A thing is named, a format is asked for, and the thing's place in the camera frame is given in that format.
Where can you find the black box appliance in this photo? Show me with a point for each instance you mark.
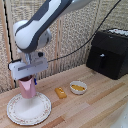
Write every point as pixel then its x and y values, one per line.
pixel 110 53

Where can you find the orange rectangular block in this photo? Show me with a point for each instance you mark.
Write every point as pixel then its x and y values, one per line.
pixel 60 92

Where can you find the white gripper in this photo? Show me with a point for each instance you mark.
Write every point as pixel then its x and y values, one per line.
pixel 27 67

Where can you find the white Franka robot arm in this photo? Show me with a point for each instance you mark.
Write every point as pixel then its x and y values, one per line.
pixel 41 23

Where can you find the pink mug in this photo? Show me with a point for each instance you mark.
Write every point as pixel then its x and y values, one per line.
pixel 26 87

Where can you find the white floral rimmed plate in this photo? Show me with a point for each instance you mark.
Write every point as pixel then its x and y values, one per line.
pixel 29 108

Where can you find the white bowl with yellow food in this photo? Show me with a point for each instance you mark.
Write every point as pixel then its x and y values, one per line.
pixel 78 87

